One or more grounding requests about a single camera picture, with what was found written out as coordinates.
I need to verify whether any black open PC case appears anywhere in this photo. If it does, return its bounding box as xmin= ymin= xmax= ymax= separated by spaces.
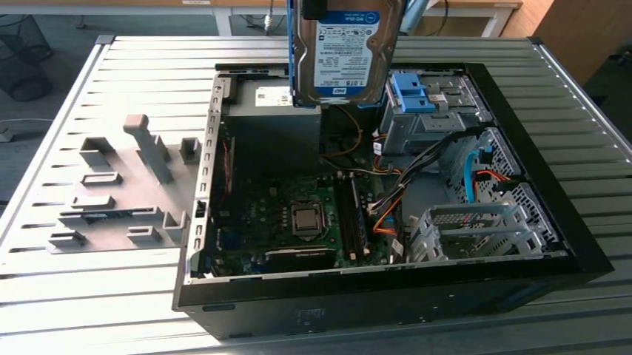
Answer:
xmin=171 ymin=61 xmax=616 ymax=340

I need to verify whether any grey optical drive cage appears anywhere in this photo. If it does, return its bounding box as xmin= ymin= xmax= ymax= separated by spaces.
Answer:
xmin=377 ymin=72 xmax=495 ymax=158

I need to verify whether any black RAM slot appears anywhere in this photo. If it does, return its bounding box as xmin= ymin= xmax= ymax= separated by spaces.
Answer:
xmin=332 ymin=170 xmax=359 ymax=262
xmin=348 ymin=172 xmax=373 ymax=256

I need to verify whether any blue drive cage latch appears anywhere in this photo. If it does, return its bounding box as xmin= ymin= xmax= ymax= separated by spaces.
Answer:
xmin=392 ymin=72 xmax=439 ymax=114

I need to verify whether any light blue data wire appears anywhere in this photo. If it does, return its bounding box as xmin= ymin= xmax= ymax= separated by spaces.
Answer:
xmin=464 ymin=146 xmax=491 ymax=204

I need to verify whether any multicoloured power wire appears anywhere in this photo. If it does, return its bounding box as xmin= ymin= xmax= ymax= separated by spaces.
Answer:
xmin=320 ymin=155 xmax=404 ymax=178

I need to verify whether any black wire bundle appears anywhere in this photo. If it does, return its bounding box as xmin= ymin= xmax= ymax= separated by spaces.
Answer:
xmin=368 ymin=127 xmax=483 ymax=215

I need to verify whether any grey parts rack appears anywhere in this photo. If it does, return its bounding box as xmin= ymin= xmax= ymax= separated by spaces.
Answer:
xmin=47 ymin=112 xmax=204 ymax=256

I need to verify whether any yellow power wire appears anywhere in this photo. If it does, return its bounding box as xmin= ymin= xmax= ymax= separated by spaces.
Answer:
xmin=320 ymin=105 xmax=365 ymax=160

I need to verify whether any dark RAM stick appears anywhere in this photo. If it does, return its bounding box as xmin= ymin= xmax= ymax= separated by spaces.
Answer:
xmin=82 ymin=210 xmax=134 ymax=220

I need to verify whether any black mesh wastebasket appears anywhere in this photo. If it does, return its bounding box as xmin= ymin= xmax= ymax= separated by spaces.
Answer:
xmin=0 ymin=14 xmax=55 ymax=103

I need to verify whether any CPU socket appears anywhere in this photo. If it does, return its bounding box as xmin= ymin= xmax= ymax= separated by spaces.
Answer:
xmin=290 ymin=199 xmax=330 ymax=241

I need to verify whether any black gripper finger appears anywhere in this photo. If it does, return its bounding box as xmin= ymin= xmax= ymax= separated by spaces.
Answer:
xmin=301 ymin=0 xmax=330 ymax=20

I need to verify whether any grey disk bay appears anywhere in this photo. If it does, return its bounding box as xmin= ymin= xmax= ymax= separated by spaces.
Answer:
xmin=407 ymin=202 xmax=550 ymax=263

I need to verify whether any black graphics card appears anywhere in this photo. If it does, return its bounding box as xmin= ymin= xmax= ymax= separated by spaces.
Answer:
xmin=264 ymin=246 xmax=337 ymax=273

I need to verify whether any orange red power wire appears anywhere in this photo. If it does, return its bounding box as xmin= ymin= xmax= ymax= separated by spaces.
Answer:
xmin=472 ymin=170 xmax=524 ymax=193

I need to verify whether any green motherboard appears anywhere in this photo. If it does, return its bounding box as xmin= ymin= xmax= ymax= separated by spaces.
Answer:
xmin=212 ymin=173 xmax=396 ymax=277

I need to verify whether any orange motherboard wire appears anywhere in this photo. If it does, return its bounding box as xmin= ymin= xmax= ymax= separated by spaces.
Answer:
xmin=373 ymin=199 xmax=404 ymax=236

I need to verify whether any silver CPU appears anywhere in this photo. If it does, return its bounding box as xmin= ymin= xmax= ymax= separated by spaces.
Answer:
xmin=294 ymin=209 xmax=322 ymax=229

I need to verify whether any wooden cabinet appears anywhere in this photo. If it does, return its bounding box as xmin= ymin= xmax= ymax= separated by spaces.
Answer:
xmin=501 ymin=0 xmax=632 ymax=86

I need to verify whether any white framed desk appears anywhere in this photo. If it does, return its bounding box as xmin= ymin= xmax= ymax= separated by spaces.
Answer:
xmin=0 ymin=0 xmax=524 ymax=38

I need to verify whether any white floor cable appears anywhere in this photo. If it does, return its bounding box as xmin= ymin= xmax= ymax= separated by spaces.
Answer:
xmin=0 ymin=117 xmax=55 ymax=126

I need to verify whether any red thin wire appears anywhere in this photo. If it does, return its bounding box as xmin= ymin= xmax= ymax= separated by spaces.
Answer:
xmin=222 ymin=138 xmax=237 ymax=193

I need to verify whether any hard disk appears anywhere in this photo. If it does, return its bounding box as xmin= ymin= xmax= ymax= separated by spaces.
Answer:
xmin=286 ymin=0 xmax=407 ymax=109

